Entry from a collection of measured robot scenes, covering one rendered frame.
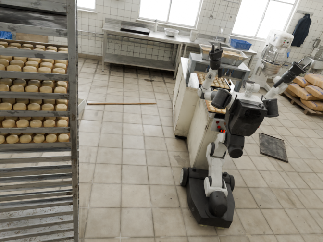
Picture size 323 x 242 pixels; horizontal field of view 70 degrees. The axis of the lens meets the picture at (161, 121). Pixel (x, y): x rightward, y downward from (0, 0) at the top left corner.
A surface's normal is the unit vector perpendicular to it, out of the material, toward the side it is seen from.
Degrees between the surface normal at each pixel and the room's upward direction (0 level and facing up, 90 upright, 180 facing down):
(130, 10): 90
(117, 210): 0
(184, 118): 90
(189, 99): 90
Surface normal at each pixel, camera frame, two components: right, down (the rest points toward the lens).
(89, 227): 0.18, -0.84
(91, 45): 0.13, 0.54
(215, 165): 0.13, -0.42
